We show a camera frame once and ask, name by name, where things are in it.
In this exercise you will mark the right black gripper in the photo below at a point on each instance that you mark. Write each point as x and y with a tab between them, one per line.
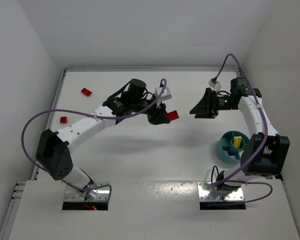
212	102

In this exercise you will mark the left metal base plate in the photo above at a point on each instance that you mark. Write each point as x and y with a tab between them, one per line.
100	193

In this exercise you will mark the small red lego brick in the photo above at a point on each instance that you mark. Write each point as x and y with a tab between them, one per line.
63	120

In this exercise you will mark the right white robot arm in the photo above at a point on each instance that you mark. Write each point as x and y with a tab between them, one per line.
266	152

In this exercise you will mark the metal base plate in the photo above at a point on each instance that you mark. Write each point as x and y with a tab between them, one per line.
100	193
209	194

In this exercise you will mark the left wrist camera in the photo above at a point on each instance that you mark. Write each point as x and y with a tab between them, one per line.
166	95

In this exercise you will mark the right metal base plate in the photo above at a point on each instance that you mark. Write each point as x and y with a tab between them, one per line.
209	194

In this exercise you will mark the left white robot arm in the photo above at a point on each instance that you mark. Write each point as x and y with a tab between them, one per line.
55	148

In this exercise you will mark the long yellow lego brick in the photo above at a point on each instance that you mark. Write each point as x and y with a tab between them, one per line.
237	142

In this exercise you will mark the red lego brick top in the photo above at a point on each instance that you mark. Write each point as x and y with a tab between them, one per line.
173	115

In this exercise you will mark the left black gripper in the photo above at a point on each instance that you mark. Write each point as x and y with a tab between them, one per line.
155	115

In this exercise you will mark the teal divided round container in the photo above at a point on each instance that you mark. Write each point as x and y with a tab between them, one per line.
226	142

